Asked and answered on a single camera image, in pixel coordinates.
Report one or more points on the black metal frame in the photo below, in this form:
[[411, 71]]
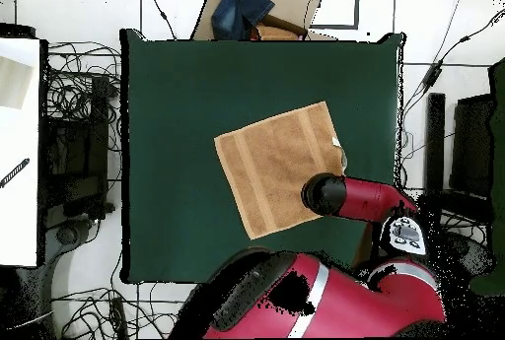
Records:
[[434, 139]]

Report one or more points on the beige paper sheet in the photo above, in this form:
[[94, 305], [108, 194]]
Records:
[[14, 83]]

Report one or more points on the dark brown garment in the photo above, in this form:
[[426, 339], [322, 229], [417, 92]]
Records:
[[284, 24]]

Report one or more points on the white desk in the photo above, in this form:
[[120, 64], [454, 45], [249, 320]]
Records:
[[19, 217]]

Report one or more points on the black power strip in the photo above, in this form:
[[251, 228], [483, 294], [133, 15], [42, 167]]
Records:
[[117, 312]]

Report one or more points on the dark green table cloth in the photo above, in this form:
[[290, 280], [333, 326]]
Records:
[[177, 99]]

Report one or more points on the dark green fabric furniture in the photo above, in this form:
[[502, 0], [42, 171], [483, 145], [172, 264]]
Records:
[[498, 158]]

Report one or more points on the black equipment rack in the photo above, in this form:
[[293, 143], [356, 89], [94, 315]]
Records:
[[79, 158]]

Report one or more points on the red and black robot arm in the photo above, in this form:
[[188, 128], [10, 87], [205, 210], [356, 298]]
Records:
[[335, 300]]

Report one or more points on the blue jeans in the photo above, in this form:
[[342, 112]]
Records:
[[236, 9]]

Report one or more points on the black striped pen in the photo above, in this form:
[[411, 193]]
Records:
[[15, 171]]

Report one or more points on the tan terry towel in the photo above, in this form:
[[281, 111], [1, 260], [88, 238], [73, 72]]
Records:
[[272, 166]]

